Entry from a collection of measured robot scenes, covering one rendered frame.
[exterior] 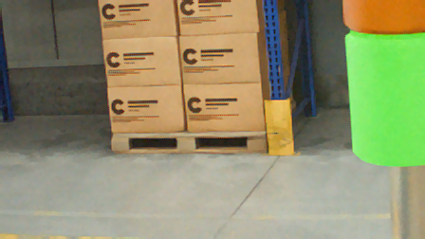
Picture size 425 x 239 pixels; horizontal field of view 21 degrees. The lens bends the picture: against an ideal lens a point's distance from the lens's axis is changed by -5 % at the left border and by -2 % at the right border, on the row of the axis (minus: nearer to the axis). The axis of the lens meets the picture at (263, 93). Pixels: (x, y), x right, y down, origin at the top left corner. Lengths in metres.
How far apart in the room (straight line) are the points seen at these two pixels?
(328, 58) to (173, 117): 1.55
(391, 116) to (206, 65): 8.04
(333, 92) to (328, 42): 0.41
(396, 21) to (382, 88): 0.03
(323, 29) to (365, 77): 9.06
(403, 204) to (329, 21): 9.02
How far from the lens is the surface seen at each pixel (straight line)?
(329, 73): 9.61
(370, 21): 0.48
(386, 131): 0.48
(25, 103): 10.45
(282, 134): 8.35
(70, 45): 10.30
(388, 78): 0.48
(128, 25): 8.65
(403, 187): 0.51
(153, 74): 8.65
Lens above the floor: 2.30
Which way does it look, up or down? 13 degrees down
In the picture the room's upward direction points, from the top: 5 degrees counter-clockwise
